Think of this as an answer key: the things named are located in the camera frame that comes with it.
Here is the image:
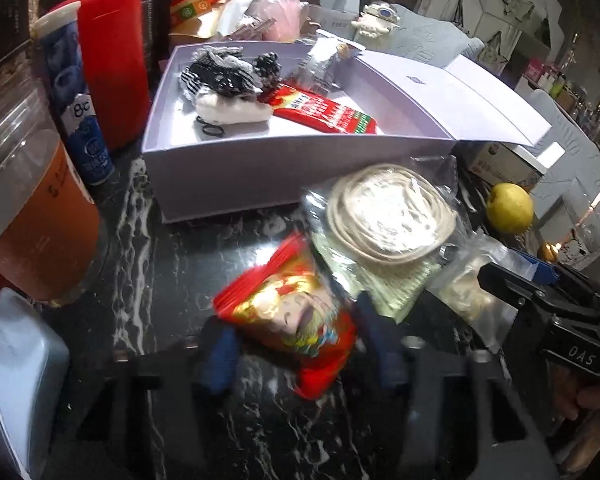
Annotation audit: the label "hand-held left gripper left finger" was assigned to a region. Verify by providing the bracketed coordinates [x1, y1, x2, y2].
[45, 322, 237, 480]

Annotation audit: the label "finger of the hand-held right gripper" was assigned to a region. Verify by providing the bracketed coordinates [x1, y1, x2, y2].
[479, 264, 598, 321]
[511, 249, 600, 306]

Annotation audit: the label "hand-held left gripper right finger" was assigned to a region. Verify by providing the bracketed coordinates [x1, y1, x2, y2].
[357, 294, 562, 480]

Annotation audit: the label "clear zip bag white pieces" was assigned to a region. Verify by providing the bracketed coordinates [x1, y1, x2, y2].
[425, 237, 528, 353]

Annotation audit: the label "green snack packet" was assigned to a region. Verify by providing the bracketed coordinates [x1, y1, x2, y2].
[310, 232, 441, 323]

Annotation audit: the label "red yellow snack packet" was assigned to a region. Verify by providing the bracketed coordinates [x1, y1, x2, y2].
[212, 232, 358, 401]

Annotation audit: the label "rope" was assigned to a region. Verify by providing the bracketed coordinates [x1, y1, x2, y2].
[302, 160, 473, 271]

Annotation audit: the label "lavender gift box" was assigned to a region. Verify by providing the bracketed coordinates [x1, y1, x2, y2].
[142, 40, 566, 224]

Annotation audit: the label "black hair elastic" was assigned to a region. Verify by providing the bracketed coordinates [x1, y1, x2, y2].
[196, 116, 227, 138]

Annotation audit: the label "red green sachet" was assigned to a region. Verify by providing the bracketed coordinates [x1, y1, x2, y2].
[270, 85, 378, 136]

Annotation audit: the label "white fluffy hair accessory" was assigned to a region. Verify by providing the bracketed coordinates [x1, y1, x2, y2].
[195, 92, 273, 125]

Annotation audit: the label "black white gingham scrunchie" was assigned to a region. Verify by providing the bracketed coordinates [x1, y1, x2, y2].
[180, 46, 261, 98]

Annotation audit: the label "clear snack packet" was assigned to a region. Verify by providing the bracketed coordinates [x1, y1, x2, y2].
[292, 35, 366, 93]

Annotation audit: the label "small checked hair tie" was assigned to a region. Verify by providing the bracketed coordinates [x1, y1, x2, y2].
[252, 51, 283, 88]

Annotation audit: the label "person's right hand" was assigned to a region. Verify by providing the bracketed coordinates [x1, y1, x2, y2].
[550, 362, 600, 423]

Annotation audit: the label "glass cup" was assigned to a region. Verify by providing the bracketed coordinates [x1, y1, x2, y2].
[555, 210, 600, 271]

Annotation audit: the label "yellow lemon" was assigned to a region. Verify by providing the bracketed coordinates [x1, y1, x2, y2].
[486, 182, 535, 235]

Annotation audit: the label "copper spoon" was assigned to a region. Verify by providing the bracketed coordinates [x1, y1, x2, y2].
[572, 191, 600, 241]

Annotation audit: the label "large grey quilted chair cushion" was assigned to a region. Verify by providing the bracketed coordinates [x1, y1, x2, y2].
[527, 95, 600, 241]

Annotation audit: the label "white medicine box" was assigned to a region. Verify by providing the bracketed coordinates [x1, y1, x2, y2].
[460, 141, 546, 191]

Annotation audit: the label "blue white box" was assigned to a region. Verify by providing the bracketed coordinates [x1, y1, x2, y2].
[517, 141, 566, 163]

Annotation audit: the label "row of bottles on shelf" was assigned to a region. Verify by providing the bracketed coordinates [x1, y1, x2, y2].
[525, 55, 600, 151]

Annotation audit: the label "light blue container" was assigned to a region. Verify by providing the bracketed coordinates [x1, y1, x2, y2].
[0, 287, 71, 480]

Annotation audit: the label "cream tote bag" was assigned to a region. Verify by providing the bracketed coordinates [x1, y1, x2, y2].
[480, 30, 511, 68]
[447, 0, 473, 36]

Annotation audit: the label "plastic cup orange drink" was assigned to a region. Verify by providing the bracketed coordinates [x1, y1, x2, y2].
[0, 80, 103, 306]

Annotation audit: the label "small grey quilted chair cushion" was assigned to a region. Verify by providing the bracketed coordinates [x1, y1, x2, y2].
[375, 2, 486, 68]

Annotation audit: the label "blue tablet tube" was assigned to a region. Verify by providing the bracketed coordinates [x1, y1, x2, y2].
[32, 1, 116, 188]

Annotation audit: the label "white astronaut figurine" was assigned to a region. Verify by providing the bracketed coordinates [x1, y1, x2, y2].
[352, 2, 400, 51]

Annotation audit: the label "red cylinder container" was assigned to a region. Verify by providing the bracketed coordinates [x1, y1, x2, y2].
[50, 0, 151, 153]

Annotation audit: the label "grey cardboard box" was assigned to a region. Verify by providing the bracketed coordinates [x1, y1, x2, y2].
[300, 0, 366, 26]

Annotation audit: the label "pink cup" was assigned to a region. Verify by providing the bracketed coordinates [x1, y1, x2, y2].
[242, 0, 303, 43]

